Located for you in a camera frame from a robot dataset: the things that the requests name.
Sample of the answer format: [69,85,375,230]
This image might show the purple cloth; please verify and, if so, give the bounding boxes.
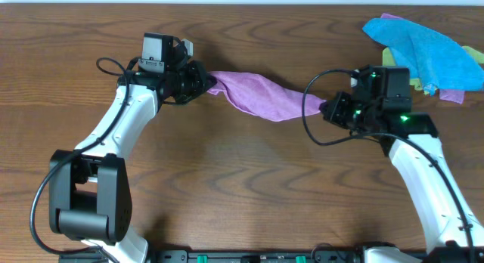
[380,13,465,104]
[208,71,325,122]

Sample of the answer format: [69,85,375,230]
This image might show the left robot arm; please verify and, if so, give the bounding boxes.
[48,60,216,262]

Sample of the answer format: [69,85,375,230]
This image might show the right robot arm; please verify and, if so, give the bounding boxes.
[320,92,483,262]

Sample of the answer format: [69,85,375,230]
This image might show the blue cloth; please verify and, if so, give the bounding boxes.
[362,18,483,94]

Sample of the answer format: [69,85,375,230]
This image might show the right black cable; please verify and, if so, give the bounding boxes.
[301,68,476,263]

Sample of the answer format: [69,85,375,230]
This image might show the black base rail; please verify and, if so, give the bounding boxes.
[58,248,442,263]

